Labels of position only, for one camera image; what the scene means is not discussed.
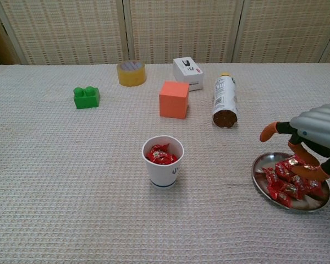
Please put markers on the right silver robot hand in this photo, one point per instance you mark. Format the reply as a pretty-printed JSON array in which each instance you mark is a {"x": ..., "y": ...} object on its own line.
[{"x": 319, "y": 123}]

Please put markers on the red candy pile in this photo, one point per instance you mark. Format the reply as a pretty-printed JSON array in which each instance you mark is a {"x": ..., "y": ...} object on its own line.
[{"x": 286, "y": 189}]

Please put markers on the red candy batch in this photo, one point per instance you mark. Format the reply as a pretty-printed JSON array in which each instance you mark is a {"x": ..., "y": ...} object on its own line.
[{"x": 160, "y": 156}]

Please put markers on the white paper cup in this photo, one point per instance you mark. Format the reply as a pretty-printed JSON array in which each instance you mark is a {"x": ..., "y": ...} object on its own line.
[{"x": 159, "y": 176}]

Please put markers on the round metal plate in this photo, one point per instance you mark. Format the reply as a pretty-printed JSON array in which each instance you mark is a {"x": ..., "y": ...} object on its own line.
[{"x": 264, "y": 162}]

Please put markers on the white labelled drink bottle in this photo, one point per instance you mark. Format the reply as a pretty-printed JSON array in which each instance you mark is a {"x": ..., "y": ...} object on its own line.
[{"x": 225, "y": 96}]

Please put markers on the white printed cardboard box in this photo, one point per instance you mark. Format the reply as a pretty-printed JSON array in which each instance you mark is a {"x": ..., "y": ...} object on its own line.
[{"x": 187, "y": 74}]

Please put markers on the orange foam cube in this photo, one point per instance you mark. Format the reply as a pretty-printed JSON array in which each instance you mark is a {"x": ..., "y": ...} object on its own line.
[{"x": 173, "y": 104}]

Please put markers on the yellow packing tape roll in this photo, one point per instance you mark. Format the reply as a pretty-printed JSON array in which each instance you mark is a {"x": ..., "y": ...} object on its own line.
[{"x": 132, "y": 78}]

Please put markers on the green toy building block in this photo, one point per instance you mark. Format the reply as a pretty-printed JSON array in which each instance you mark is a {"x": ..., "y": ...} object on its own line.
[{"x": 86, "y": 100}]

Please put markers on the beige waffle weave tablecloth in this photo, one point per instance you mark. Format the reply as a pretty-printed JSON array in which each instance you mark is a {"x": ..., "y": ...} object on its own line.
[{"x": 71, "y": 192}]

